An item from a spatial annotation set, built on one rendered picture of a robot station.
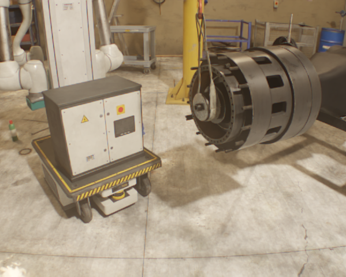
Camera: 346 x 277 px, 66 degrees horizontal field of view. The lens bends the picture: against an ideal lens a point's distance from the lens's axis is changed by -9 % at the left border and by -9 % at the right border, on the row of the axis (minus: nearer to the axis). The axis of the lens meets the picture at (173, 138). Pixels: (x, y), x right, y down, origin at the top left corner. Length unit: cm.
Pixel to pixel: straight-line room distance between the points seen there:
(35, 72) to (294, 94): 164
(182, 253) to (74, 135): 95
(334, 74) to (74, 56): 173
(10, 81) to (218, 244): 176
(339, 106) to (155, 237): 149
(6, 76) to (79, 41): 56
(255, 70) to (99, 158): 109
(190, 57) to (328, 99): 236
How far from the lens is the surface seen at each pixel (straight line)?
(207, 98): 141
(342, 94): 209
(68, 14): 206
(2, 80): 220
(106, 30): 245
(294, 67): 156
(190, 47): 394
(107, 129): 183
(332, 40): 766
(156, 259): 177
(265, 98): 137
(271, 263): 182
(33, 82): 215
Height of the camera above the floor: 136
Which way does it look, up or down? 27 degrees down
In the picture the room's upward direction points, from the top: straight up
